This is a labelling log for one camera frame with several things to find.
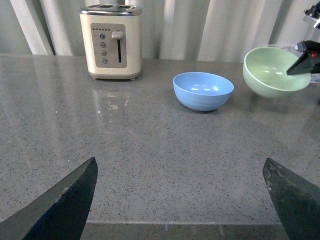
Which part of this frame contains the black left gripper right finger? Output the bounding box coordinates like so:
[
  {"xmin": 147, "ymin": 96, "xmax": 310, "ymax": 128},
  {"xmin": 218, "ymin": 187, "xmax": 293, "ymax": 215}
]
[{"xmin": 262, "ymin": 157, "xmax": 320, "ymax": 240}]

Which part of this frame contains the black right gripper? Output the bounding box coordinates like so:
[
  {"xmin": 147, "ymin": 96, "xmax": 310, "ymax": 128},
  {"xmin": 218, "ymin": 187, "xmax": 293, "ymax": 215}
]
[{"xmin": 286, "ymin": 40, "xmax": 320, "ymax": 75}]

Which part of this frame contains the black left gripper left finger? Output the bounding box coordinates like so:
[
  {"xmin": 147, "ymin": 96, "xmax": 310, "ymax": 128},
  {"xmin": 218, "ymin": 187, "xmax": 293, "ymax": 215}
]
[{"xmin": 0, "ymin": 157, "xmax": 98, "ymax": 240}]

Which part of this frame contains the green plastic bowl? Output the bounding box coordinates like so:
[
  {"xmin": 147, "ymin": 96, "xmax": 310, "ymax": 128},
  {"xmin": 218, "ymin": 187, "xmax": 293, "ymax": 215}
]
[{"xmin": 243, "ymin": 46, "xmax": 311, "ymax": 99}]

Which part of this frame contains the blue plastic bowl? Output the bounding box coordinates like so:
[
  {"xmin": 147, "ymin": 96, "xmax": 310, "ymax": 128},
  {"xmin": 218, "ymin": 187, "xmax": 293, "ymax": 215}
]
[{"xmin": 172, "ymin": 72, "xmax": 235, "ymax": 112}]

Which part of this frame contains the white pleated curtain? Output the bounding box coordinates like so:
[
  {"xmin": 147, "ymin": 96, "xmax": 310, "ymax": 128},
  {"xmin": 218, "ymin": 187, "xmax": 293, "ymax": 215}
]
[{"xmin": 0, "ymin": 0, "xmax": 320, "ymax": 62}]

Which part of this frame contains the cream four-slot toaster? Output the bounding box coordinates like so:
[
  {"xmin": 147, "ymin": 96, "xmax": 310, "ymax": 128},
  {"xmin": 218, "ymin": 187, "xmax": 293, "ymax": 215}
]
[{"xmin": 79, "ymin": 4, "xmax": 143, "ymax": 80}]

